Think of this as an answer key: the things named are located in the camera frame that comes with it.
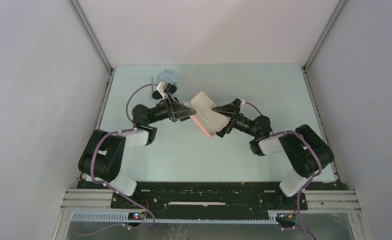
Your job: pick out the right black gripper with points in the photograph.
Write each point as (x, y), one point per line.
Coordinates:
(232, 109)

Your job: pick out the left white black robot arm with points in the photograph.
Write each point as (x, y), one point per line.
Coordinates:
(102, 157)

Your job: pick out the aluminium frame rails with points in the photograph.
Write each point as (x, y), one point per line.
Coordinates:
(317, 201)

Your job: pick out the pink glasses case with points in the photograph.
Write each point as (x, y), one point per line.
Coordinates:
(208, 122)

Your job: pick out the light blue cleaning cloth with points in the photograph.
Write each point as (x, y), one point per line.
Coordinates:
(168, 76)

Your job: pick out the grey cable duct rail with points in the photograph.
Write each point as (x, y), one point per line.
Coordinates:
(126, 217)

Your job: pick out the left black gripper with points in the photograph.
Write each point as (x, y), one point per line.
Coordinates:
(177, 111)

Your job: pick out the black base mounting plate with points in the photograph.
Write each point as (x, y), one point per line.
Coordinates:
(210, 200)

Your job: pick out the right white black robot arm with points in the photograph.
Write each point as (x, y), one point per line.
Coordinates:
(307, 153)

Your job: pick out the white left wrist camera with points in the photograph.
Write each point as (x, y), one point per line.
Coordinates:
(164, 88)

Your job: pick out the black sunglasses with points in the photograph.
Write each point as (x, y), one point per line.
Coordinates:
(157, 96)

